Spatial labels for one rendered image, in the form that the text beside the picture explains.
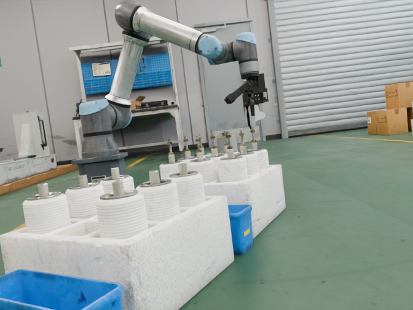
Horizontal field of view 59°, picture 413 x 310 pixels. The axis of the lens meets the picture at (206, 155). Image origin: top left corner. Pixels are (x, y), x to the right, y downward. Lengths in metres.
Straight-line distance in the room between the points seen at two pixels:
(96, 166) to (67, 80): 5.34
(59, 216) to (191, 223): 0.30
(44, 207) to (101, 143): 0.66
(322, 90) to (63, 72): 4.45
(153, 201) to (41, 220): 0.26
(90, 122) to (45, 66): 5.46
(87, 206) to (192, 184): 0.27
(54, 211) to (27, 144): 3.87
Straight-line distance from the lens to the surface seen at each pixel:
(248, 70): 1.42
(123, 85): 1.62
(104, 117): 1.52
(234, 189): 1.15
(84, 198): 0.96
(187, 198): 0.90
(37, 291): 0.85
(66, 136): 6.76
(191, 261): 0.83
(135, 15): 1.47
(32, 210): 0.90
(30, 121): 4.85
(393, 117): 4.91
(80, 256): 0.76
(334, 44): 6.87
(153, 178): 0.83
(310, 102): 6.60
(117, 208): 0.71
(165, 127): 6.39
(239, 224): 1.03
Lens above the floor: 0.37
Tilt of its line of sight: 4 degrees down
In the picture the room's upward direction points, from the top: 7 degrees counter-clockwise
